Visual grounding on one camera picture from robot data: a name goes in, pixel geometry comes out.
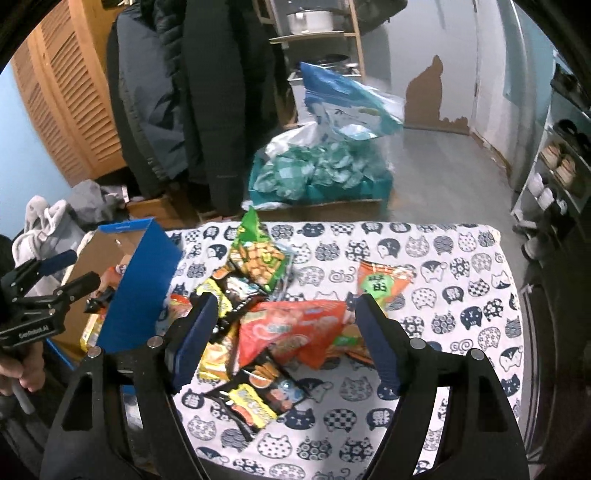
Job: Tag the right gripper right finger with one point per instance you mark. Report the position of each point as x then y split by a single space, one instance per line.
387 342

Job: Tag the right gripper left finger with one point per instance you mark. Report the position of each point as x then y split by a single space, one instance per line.
187 338

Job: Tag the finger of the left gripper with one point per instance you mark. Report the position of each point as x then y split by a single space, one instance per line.
69 288
23 278

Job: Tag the long yellow snack pack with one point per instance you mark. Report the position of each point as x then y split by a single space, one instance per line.
219 353

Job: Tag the small orange green snack bag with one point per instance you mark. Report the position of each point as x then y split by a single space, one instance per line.
383 282

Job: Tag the large red snack bag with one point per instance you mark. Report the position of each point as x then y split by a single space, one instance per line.
303 330

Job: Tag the black snack bag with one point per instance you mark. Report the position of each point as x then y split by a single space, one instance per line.
258 394

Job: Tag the person's left hand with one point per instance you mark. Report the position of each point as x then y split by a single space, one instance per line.
29 371

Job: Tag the grey white clothes pile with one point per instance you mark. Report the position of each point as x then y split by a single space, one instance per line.
50 229

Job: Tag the cat pattern cloth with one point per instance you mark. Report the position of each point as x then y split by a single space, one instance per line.
462 315

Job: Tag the blue cardboard box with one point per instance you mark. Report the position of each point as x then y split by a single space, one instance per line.
150 257

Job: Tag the teal box of packets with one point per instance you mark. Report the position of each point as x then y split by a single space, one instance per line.
325 173

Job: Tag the wooden louvered door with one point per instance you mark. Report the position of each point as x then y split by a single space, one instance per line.
60 71

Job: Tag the white shoe rack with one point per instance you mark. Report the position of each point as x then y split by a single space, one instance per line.
555 198

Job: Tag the grey hanging jacket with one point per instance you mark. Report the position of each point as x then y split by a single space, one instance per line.
145 103

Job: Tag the blue white plastic bag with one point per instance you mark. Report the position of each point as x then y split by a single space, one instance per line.
346 109

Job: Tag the black hanging coat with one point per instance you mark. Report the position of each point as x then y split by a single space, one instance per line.
219 57

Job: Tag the white cooking pot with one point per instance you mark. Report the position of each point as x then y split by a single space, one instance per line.
311 22

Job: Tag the wooden shelf rack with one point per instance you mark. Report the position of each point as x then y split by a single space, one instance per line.
345 40

